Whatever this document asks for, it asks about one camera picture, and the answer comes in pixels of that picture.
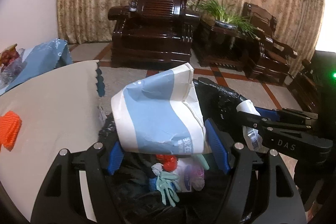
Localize white toothpaste tube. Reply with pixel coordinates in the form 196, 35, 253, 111
236, 100, 263, 151

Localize orange foam net thick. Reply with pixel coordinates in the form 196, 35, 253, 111
0, 111, 22, 151

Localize blue white paper packet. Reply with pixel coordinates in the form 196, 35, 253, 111
111, 63, 211, 155

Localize black lined trash bin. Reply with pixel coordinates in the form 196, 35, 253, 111
98, 77, 263, 224

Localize dark wooden armchair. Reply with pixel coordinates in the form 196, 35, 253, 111
108, 0, 200, 67
242, 2, 297, 86

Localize dark wooden side table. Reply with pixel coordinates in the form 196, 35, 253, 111
192, 19, 255, 71

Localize grey tablecloth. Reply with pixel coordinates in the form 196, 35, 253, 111
1, 60, 102, 220

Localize green potted plant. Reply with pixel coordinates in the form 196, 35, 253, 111
187, 0, 258, 39

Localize green rubber glove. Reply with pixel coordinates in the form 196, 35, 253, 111
155, 171, 181, 207

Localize glass fruit bowl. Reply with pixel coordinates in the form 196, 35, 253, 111
1, 48, 26, 89

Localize light blue tablecloth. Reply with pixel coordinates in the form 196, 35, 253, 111
1, 39, 73, 95

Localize red apples in bowl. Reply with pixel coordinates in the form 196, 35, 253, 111
0, 44, 19, 71

